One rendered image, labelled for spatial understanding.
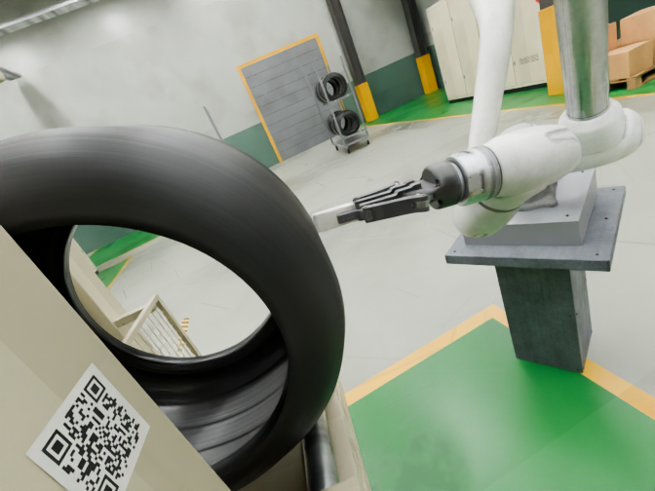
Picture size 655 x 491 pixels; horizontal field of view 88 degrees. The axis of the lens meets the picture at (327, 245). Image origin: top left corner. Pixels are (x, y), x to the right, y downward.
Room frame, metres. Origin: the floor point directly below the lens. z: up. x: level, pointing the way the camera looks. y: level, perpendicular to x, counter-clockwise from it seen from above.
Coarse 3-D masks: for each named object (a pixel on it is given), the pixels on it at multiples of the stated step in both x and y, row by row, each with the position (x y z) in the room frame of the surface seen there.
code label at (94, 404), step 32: (96, 384) 0.22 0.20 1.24; (64, 416) 0.19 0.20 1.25; (96, 416) 0.20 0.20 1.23; (128, 416) 0.22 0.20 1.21; (32, 448) 0.16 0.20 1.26; (64, 448) 0.17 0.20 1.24; (96, 448) 0.19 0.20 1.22; (128, 448) 0.20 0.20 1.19; (64, 480) 0.16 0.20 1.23; (96, 480) 0.17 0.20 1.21; (128, 480) 0.18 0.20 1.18
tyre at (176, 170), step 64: (64, 128) 0.41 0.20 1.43; (128, 128) 0.42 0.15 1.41; (0, 192) 0.34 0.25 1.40; (64, 192) 0.34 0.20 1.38; (128, 192) 0.34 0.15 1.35; (192, 192) 0.35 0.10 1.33; (256, 192) 0.38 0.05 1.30; (64, 256) 0.62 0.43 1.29; (256, 256) 0.34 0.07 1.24; (320, 256) 0.38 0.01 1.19; (320, 320) 0.35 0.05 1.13; (192, 384) 0.60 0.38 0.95; (256, 384) 0.57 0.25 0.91; (320, 384) 0.35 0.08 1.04; (256, 448) 0.34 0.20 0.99
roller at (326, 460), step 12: (324, 420) 0.41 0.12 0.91; (312, 432) 0.39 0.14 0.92; (324, 432) 0.39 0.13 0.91; (312, 444) 0.37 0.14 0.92; (324, 444) 0.37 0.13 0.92; (312, 456) 0.35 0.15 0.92; (324, 456) 0.35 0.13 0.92; (312, 468) 0.33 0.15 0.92; (324, 468) 0.33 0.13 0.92; (312, 480) 0.32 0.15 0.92; (324, 480) 0.31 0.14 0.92; (336, 480) 0.31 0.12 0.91
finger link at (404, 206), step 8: (392, 200) 0.48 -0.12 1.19; (400, 200) 0.47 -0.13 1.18; (408, 200) 0.47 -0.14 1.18; (416, 200) 0.46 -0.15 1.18; (424, 200) 0.46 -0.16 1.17; (368, 208) 0.48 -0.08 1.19; (376, 208) 0.48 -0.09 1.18; (384, 208) 0.47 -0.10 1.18; (392, 208) 0.47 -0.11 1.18; (400, 208) 0.47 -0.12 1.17; (408, 208) 0.47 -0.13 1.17; (416, 208) 0.46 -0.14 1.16; (424, 208) 0.46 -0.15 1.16; (376, 216) 0.48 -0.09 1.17; (384, 216) 0.48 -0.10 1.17; (392, 216) 0.47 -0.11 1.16
